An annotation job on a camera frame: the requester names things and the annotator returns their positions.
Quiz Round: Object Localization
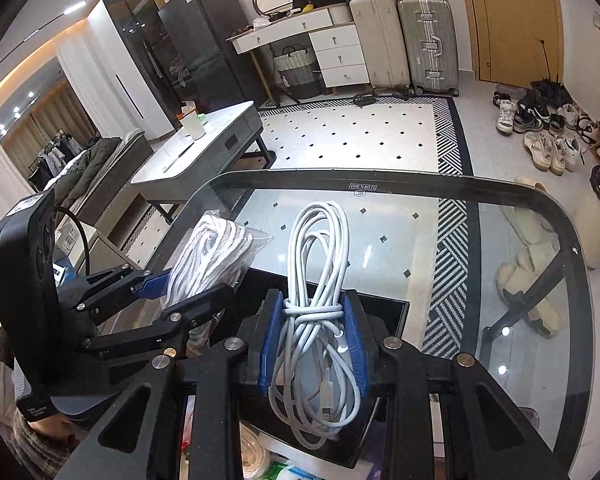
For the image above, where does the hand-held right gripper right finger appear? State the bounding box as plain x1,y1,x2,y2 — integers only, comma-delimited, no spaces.
342,289,568,480

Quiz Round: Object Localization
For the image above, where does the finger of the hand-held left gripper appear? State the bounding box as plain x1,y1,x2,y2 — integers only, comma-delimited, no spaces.
57,266,174,322
82,282,236,362

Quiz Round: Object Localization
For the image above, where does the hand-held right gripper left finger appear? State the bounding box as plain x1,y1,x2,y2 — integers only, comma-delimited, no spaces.
55,287,286,480

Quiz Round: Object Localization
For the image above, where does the black storage box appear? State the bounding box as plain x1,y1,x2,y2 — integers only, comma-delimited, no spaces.
180,286,412,470

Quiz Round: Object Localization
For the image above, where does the bagged white rope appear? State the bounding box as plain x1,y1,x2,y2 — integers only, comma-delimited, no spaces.
162,209,274,358

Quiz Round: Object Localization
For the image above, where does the white cable bundle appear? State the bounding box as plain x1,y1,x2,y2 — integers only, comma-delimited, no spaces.
270,201,364,448

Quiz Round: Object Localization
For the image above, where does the person's left forearm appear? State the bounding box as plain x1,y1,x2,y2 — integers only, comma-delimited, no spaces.
10,410,87,480

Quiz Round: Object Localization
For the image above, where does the green medicine packet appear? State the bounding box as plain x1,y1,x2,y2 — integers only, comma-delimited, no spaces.
267,460,381,480

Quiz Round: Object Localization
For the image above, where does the clothes rack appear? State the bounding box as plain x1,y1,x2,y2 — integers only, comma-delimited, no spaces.
27,132,89,187

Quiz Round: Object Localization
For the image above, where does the white grey coffee table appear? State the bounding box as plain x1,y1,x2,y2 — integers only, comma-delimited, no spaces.
130,101,277,224

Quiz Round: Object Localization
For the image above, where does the white cup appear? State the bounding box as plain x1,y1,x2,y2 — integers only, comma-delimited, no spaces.
180,110,207,142

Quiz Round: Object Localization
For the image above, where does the beige slipper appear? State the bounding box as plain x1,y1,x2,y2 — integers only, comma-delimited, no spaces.
515,241,548,273
496,261,537,307
501,205,557,247
524,299,564,339

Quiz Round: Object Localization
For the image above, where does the white wardrobe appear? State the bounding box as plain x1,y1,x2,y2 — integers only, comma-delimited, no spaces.
57,0,175,142

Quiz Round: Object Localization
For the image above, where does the black white patterned rug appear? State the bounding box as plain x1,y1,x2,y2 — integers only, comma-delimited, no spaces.
257,94,482,361

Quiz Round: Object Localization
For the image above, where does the dark grey fridge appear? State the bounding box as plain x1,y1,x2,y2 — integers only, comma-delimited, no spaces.
157,0,254,111

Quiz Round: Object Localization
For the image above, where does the woven basket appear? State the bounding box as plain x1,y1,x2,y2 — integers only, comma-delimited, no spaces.
272,45,324,102

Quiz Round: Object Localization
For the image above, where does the dark glass cabinet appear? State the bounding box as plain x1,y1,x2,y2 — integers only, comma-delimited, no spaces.
102,0,182,128

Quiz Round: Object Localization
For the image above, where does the pile of shoes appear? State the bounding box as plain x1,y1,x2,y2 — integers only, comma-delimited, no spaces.
492,86,600,177

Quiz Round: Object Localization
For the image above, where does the white dressing table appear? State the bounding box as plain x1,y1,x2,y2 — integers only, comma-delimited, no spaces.
227,4,372,107

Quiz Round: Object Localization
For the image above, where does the beige suitcase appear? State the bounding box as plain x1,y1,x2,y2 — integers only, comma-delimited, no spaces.
349,0,412,93

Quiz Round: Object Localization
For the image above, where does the silver suitcase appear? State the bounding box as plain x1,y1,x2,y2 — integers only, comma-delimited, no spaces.
397,0,461,98

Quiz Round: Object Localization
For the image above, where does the black umbrella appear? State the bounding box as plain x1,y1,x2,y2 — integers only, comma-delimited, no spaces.
529,39,567,112

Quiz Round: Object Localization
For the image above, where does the wooden door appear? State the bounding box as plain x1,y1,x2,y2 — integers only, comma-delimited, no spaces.
455,0,567,87

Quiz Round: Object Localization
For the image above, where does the black cable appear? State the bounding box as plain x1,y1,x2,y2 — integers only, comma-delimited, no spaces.
55,207,92,277

